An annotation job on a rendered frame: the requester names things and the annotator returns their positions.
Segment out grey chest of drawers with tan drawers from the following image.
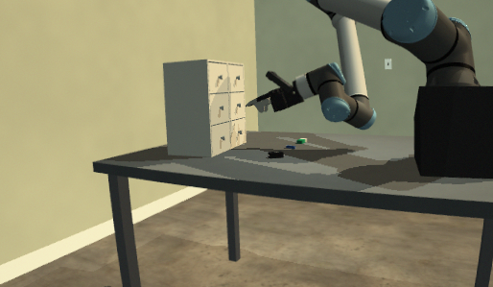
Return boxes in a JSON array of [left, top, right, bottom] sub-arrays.
[[163, 60, 247, 157]]

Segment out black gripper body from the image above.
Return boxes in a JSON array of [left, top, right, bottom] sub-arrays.
[[270, 81, 304, 112]]

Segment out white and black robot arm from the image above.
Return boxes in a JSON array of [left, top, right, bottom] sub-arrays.
[[295, 0, 480, 130]]

